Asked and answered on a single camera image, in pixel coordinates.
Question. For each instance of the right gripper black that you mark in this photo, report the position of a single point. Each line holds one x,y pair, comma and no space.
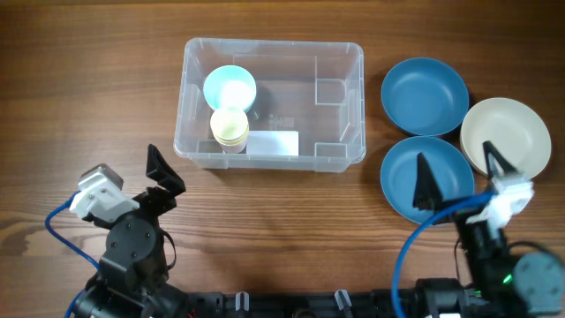
426,183

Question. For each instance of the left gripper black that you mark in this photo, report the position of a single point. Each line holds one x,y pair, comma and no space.
159,167

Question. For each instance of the dark blue plate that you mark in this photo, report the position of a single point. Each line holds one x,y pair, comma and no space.
398,174
424,96

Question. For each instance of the cream beige plate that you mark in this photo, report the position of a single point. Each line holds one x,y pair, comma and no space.
517,131

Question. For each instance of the pink cup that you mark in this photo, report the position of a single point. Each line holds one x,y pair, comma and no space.
234,148

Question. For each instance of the cream pale yellow cup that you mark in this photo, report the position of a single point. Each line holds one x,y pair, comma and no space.
229,124

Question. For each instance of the light blue bowl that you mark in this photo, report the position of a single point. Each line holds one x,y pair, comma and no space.
230,86

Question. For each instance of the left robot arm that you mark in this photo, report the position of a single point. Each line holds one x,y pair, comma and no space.
133,272

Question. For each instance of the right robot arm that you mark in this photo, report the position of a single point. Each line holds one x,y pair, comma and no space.
502,284

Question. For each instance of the clear plastic storage container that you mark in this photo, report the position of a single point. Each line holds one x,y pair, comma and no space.
314,88

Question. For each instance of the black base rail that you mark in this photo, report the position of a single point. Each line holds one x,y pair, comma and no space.
341,303

